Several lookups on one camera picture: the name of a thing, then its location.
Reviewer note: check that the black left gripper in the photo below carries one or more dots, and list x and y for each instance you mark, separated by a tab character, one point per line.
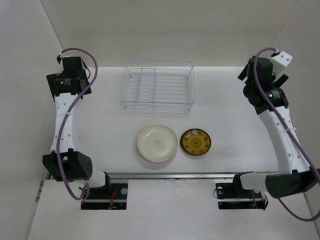
58	75

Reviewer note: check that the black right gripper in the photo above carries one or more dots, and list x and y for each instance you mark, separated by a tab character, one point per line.
280	81

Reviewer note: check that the white wire dish rack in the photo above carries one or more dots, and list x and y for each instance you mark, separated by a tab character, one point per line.
158	85

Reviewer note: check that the yellow black patterned plate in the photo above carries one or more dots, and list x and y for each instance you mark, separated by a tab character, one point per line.
195	142

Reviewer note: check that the cream white plate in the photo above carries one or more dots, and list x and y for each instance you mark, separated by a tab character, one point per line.
157	139

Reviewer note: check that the pink plate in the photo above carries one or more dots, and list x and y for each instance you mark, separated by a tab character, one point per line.
158	158

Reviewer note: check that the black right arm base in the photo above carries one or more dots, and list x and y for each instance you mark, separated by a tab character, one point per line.
230	198

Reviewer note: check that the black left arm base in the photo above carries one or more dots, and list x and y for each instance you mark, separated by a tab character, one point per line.
112	196

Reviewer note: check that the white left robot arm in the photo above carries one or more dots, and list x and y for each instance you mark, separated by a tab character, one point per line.
65	154

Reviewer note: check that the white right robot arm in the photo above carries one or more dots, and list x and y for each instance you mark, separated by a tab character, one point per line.
263	91

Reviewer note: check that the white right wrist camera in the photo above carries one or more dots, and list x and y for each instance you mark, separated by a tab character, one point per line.
280	62

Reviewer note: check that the aluminium table frame rail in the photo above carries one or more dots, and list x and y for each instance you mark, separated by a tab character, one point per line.
175	175

